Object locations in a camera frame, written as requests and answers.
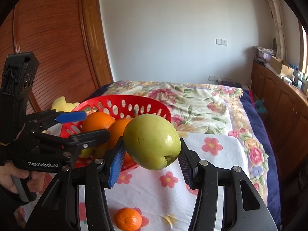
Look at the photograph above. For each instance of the wooden window frame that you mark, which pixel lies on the wooden window frame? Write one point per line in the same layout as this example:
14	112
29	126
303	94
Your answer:
302	50

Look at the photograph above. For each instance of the floral bed sheet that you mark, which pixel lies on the floral bed sheet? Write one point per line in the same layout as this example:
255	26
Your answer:
192	101

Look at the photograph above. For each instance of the white flower print towel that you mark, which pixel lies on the white flower print towel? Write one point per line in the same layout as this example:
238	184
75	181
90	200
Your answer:
216	154

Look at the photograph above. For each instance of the large round orange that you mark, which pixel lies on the large round orange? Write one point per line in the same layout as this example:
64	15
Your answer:
98	122

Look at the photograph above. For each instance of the teal cloth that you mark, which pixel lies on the teal cloth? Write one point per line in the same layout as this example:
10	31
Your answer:
261	105

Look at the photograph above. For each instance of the white wall socket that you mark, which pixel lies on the white wall socket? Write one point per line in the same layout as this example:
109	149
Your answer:
212	78

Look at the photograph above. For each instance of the green apple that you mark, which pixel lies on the green apple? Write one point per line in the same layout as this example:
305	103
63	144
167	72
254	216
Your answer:
87	152

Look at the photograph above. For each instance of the red plastic basket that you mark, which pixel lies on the red plastic basket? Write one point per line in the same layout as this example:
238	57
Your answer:
113	104

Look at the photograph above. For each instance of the wooden cabinet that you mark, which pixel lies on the wooden cabinet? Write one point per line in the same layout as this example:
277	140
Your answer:
281	105

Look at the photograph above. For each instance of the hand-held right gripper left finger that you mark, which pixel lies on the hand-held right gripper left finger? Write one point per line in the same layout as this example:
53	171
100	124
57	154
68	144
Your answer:
118	163

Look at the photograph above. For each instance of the large yellow-green apple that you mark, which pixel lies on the large yellow-green apple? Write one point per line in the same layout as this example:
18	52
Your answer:
151	142

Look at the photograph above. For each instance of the small mandarin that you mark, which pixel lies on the small mandarin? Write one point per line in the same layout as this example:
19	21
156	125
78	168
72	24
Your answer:
127	219

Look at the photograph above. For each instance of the person's left hand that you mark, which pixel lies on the person's left hand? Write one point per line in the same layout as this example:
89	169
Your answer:
7	180

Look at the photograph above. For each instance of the yellow plush toy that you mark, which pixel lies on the yellow plush toy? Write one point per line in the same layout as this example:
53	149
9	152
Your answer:
61	105

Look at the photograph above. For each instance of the cardboard box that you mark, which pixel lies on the cardboard box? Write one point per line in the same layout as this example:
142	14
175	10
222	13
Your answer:
280	65

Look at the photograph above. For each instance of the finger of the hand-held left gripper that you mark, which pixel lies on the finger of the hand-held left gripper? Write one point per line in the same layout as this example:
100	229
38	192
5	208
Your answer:
69	117
93	136

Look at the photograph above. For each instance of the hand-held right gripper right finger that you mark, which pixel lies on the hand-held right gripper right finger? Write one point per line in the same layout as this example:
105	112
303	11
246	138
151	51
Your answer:
185	166

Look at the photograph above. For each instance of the beige curtain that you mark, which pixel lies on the beige curtain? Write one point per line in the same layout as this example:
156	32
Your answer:
274	16

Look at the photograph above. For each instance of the white wall switch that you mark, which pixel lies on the white wall switch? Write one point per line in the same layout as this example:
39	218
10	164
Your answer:
221	41

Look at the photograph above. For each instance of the dark blue blanket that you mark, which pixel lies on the dark blue blanket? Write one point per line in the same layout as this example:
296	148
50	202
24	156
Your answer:
259	134

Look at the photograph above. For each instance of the oval orange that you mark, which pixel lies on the oval orange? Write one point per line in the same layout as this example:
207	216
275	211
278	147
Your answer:
118	130

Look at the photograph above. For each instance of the wooden door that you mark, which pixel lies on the wooden door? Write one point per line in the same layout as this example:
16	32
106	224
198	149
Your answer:
96	41

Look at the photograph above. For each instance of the wooden louvered wardrobe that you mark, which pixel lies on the wooden louvered wardrobe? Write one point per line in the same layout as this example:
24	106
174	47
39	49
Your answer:
53	41

